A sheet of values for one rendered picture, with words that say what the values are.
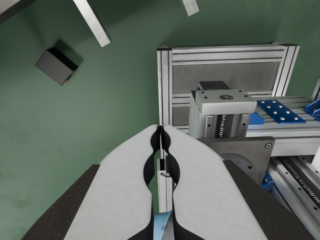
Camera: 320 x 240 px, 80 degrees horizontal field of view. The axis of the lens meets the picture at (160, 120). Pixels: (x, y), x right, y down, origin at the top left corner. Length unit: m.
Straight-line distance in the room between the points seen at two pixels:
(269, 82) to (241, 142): 0.99
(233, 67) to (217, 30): 0.30
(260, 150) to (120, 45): 1.16
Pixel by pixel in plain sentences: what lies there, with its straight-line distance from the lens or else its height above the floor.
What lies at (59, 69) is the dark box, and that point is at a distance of 1.49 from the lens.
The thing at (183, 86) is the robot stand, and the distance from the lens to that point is 1.30.
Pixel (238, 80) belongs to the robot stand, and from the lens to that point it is 1.38.
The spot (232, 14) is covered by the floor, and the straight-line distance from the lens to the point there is 1.51.
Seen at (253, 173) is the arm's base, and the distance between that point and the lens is 0.55.
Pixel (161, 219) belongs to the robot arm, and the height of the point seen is 1.18.
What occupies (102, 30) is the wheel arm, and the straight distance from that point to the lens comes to 0.61.
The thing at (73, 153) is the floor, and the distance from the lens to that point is 1.99.
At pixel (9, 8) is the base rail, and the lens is 0.87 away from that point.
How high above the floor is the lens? 1.42
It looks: 61 degrees down
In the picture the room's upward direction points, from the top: 178 degrees clockwise
